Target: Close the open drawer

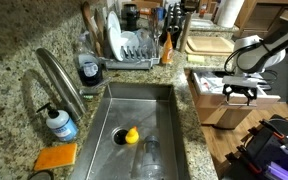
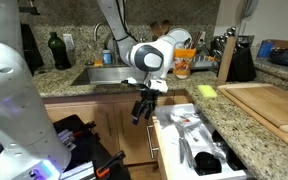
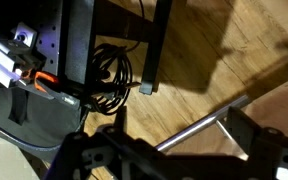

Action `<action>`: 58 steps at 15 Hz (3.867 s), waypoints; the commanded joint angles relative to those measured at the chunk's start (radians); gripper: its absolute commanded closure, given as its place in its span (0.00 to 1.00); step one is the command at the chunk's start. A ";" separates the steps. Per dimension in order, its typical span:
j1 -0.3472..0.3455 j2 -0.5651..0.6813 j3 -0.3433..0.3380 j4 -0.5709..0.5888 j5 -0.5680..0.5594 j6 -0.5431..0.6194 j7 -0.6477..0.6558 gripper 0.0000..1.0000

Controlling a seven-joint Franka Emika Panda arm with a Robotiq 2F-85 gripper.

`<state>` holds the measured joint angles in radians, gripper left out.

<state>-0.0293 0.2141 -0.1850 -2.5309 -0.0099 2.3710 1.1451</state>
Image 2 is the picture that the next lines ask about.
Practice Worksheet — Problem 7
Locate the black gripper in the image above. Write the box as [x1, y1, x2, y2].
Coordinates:
[131, 87, 160, 126]

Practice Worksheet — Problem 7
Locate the light wooden kitchen drawer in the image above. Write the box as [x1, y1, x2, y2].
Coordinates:
[151, 102, 253, 180]

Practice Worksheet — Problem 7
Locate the white drawer organizer tray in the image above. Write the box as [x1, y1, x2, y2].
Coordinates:
[155, 103, 249, 180]

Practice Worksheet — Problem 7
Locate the wooden cabinet door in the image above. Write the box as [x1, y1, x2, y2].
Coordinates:
[113, 98, 156, 166]
[44, 101, 120, 158]

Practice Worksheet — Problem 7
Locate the clear plastic utensil packet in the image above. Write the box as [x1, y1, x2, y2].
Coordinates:
[168, 112, 203, 135]

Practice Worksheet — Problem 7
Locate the stainless steel sink basin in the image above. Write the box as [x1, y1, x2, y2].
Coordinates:
[71, 65, 146, 87]

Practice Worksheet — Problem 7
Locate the orange black bar clamp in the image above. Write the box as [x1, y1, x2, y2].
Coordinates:
[95, 150, 127, 180]
[71, 121, 97, 138]

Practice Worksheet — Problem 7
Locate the orange cleaner spray bottle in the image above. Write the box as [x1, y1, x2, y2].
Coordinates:
[172, 47, 197, 80]

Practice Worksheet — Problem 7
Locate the blue label soap pump bottle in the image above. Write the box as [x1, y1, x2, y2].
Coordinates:
[102, 43, 114, 65]

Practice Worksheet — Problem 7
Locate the pale yellow sponge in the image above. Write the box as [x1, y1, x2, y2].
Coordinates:
[197, 84, 218, 99]

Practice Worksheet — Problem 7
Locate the black robot cart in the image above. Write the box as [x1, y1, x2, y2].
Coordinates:
[52, 114, 132, 180]

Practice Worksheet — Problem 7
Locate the grey dish drying rack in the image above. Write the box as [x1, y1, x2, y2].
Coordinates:
[189, 46, 219, 71]

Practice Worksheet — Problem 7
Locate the black round measuring scoop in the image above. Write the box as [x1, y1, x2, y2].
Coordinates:
[193, 151, 224, 177]

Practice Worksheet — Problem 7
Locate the wooden cooking spoon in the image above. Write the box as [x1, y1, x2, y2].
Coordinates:
[150, 21, 163, 40]
[160, 19, 172, 36]

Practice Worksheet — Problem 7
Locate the large white plate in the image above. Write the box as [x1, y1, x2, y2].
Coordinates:
[167, 27, 193, 50]

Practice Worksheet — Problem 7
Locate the curved steel kitchen faucet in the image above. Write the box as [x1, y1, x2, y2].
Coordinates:
[93, 21, 120, 65]

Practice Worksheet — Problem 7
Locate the upright wooden board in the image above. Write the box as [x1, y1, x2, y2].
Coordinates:
[216, 35, 239, 86]

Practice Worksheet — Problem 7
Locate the dark green glass bottle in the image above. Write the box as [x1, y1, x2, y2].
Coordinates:
[47, 31, 73, 71]

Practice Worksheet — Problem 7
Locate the black knife block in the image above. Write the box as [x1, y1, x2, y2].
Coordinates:
[217, 34, 258, 83]

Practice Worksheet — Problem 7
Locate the large wooden cutting board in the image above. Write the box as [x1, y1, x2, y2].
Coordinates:
[217, 82, 288, 149]

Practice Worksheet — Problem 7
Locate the black countertop appliance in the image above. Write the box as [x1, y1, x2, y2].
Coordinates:
[19, 22, 46, 76]

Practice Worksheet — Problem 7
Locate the blue packet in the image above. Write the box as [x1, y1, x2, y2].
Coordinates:
[257, 39, 276, 60]

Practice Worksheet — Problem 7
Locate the dark blue bowl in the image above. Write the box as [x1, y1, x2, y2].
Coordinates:
[268, 46, 288, 67]

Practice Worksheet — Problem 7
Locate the silver drawer bar handle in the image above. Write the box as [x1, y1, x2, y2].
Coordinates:
[146, 124, 160, 160]

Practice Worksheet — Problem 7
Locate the white wall power outlet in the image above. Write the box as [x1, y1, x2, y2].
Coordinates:
[62, 33, 76, 51]

